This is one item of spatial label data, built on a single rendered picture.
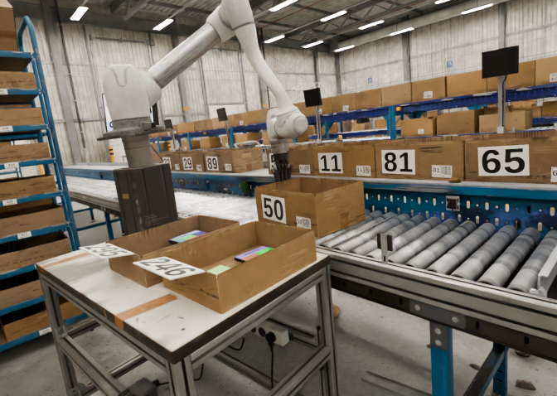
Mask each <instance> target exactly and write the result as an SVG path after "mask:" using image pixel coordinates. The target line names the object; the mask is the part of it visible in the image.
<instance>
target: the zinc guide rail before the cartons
mask: <svg viewBox="0 0 557 396"><path fill-rule="evenodd" d="M64 168H71V169H90V170H108V171H112V170H113V169H103V168H78V167H64ZM171 172H172V173H181V174H200V175H218V176H254V177H272V178H274V175H267V174H244V173H219V172H196V171H171ZM297 177H316V178H331V179H345V180H358V181H364V182H383V183H401V184H420V185H438V186H474V187H492V188H511V189H530V190H548V191H557V185H549V184H526V183H502V182H478V181H462V182H460V183H448V181H432V180H408V179H385V178H361V177H337V176H291V179H293V178H297Z"/></svg>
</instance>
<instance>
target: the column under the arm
mask: <svg viewBox="0 0 557 396"><path fill-rule="evenodd" d="M113 174H114V182H115V186H116V191H117V196H118V200H119V208H120V213H121V215H122V222H123V227H124V235H125V236H126V235H129V234H134V233H137V232H139V231H143V230H146V229H151V228H153V227H157V226H159V225H164V224H167V223H171V222H173V221H177V220H179V219H178V213H177V203H176V197H175V192H174V187H173V182H172V172H171V167H170V163H155V164H152V165H147V166H142V167H121V168H118V169H113Z"/></svg>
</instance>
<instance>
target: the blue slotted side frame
mask: <svg viewBox="0 0 557 396"><path fill-rule="evenodd" d="M64 170H65V175H66V176H78V177H84V178H93V179H101V178H100V174H99V173H100V172H102V176H103V180H105V179H106V180H109V181H114V174H113V171H108V170H90V169H71V168H64ZM76 172H77V173H76ZM92 173H93V174H92ZM172 179H173V181H172V182H173V187H174V188H178V189H179V188H182V189H185V190H186V189H188V190H189V189H190V190H193V191H194V190H196V189H197V190H198V191H206V180H205V179H209V185H210V191H211V192H213V190H214V193H216V192H218V193H222V191H223V194H227V191H228V195H230V194H232V191H233V195H234V196H235V195H239V196H242V195H243V192H242V190H241V188H240V184H241V183H240V181H248V182H249V196H250V197H254V194H255V192H254V188H255V187H257V186H263V185H268V184H271V183H275V182H276V181H275V179H274V178H272V177H254V176H218V175H200V174H181V173H172ZM176 180H177V181H176ZM181 180H183V181H181ZM179 181H180V182H179ZM197 182H198V184H197ZM214 182H215V183H214ZM190 183H191V184H190ZM201 183H202V184H201ZM210 183H211V184H210ZM219 183H220V185H219ZM224 184H225V186H224ZM229 184H230V187H229ZM234 184H235V187H234ZM250 185H251V188H250ZM178 186H179V187H178ZM192 187H193V189H192ZM363 189H364V202H365V209H367V207H368V209H367V210H369V211H370V212H371V213H372V212H374V211H373V206H374V207H375V211H376V210H379V209H380V210H379V211H381V212H382V214H383V215H384V214H386V213H385V207H386V209H387V213H388V212H393V213H395V214H396V215H397V216H398V215H399V214H398V208H400V215H401V214H407V215H408V216H409V217H410V219H411V218H413V217H415V216H416V215H422V216H423V217H424V219H425V220H428V219H429V218H431V217H437V218H439V219H440V220H441V223H443V222H444V221H445V220H448V219H454V220H456V221H457V222H458V226H459V225H460V224H462V223H463V222H465V221H467V220H468V219H467V218H469V220H470V221H472V222H473V223H475V225H476V227H477V229H478V228H479V227H480V226H481V225H483V224H485V223H491V224H493V225H494V226H495V227H496V232H497V231H499V230H500V229H501V228H502V227H503V226H505V225H511V226H513V227H515V228H516V221H517V220H519V221H520V228H516V230H517V236H516V237H515V238H514V239H513V240H512V241H511V242H510V243H509V244H512V243H513V242H514V241H515V239H516V238H517V237H518V236H519V235H520V234H521V233H522V232H523V231H524V230H525V229H527V228H534V229H537V230H538V224H539V223H542V230H538V231H539V232H540V239H539V240H538V241H537V243H536V244H535V246H534V247H533V248H537V247H538V245H539V244H540V242H541V241H542V239H543V238H544V237H545V236H546V235H547V233H548V232H550V231H551V230H557V191H548V190H530V189H511V188H492V187H474V186H438V185H420V184H401V183H383V182H364V181H363ZM237 192H238V193H237ZM366 194H367V195H368V200H367V199H366ZM378 195H380V200H378ZM372 196H373V197H372ZM390 196H392V198H393V201H391V200H390ZM404 196H405V197H406V203H405V202H404ZM446 196H459V203H460V205H459V211H454V210H453V213H452V211H451V210H446ZM398 198H399V199H398ZM418 198H420V204H419V201H418ZM433 199H435V200H436V205H434V204H433ZM426 201H427V202H426ZM467 201H469V202H470V208H467ZM442 202H443V203H442ZM486 202H487V203H488V210H486ZM506 204H508V205H509V211H506ZM477 205H478V206H477ZM528 205H530V214H528V213H527V206H528ZM496 206H498V208H496ZM551 207H554V208H555V215H551V214H550V208H551ZM517 208H519V210H518V209H517ZM411 210H414V216H412V214H411ZM540 210H541V211H540ZM405 211H406V213H405ZM426 211H428V213H429V217H428V218H427V217H426ZM419 213H420V214H419ZM442 213H444V220H443V219H442ZM458 215H461V221H458ZM450 216H452V218H451V217H450ZM477 216H478V217H479V224H478V223H477V222H476V217H477ZM496 218H498V225H496ZM487 220H488V221H487ZM506 222H508V224H507V223H506ZM528 225H530V226H528ZM551 227H553V229H551Z"/></svg>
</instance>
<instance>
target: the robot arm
mask: <svg viewBox="0 0 557 396"><path fill-rule="evenodd" d="M235 35H236V36H237V38H238V40H239V42H240V44H241V45H242V47H243V49H244V51H245V54H246V56H247V58H248V60H249V62H250V64H251V65H252V66H253V68H254V70H255V71H256V72H257V74H258V75H259V77H260V78H261V79H262V81H263V82H264V83H265V84H266V85H267V87H268V88H269V89H270V91H271V92H272V94H273V95H274V97H275V99H276V101H277V105H278V107H277V108H274V109H270V110H269V111H268V113H267V131H268V136H269V140H270V147H271V152H273V157H274V167H273V168H271V171H272V172H273V174H274V179H275V181H276V182H279V181H285V180H289V179H291V170H292V167H293V165H290V164H289V163H288V152H287V151H288V150H289V146H288V139H289V138H297V137H299V136H302V135H303V134H305V132H306V131H307V129H308V120H307V118H306V117H305V116H304V115H303V114H302V113H301V112H300V111H299V109H298V107H296V106H294V105H293V104H292V103H291V101H290V99H289V97H288V95H287V93H286V91H285V89H284V88H283V86H282V85H281V84H280V82H279V80H278V79H277V78H276V76H275V75H274V73H273V71H272V70H271V69H270V68H269V66H268V65H267V64H266V62H265V61H264V58H263V57H262V55H261V53H260V51H259V45H258V41H257V36H256V30H255V24H254V18H253V13H252V10H251V7H250V4H249V1H248V0H222V2H221V5H220V6H219V7H218V8H217V9H216V10H215V11H214V12H213V13H212V14H211V15H210V16H209V17H208V18H207V20H206V24H205V25H204V26H202V27H201V28H200V29H198V30H197V31H196V32H195V33H193V34H192V35H191V36H189V37H188V38H187V39H186V40H185V41H184V42H183V43H181V44H180V45H179V46H178V47H176V48H175V49H174V50H173V51H171V52H170V53H169V54H167V55H166V56H165V57H163V58H162V59H161V60H160V61H159V62H158V63H157V64H156V65H154V66H153V67H152V68H150V69H149V70H148V71H146V72H145V71H141V70H137V69H136V68H135V67H133V66H132V65H129V64H124V65H110V66H108V68H107V70H105V72H104V76H103V90H104V97H105V101H106V105H107V108H108V111H109V116H110V118H111V122H112V127H113V130H112V131H109V132H107V133H103V136H104V137H110V136H116V135H122V134H128V133H140V132H147V131H152V130H159V129H165V128H164V126H162V125H156V124H155V123H154V122H153V121H152V119H151V114H150V108H151V107H152V106H153V105H154V104H155V103H156V102H157V101H158V100H159V99H160V98H161V97H162V89H163V88H164V87H165V86H167V85H168V84H169V83H170V82H172V81H173V80H174V79H176V78H177V77H178V76H179V75H180V74H181V73H182V72H183V71H184V70H186V69H187V68H188V67H189V66H191V65H192V64H193V63H195V62H196V61H197V60H198V59H200V58H201V57H202V56H203V55H204V54H205V53H207V52H208V51H209V50H210V49H211V48H212V47H214V46H215V45H216V44H217V43H219V42H225V41H228V40H229V39H230V38H231V37H233V36H235Z"/></svg>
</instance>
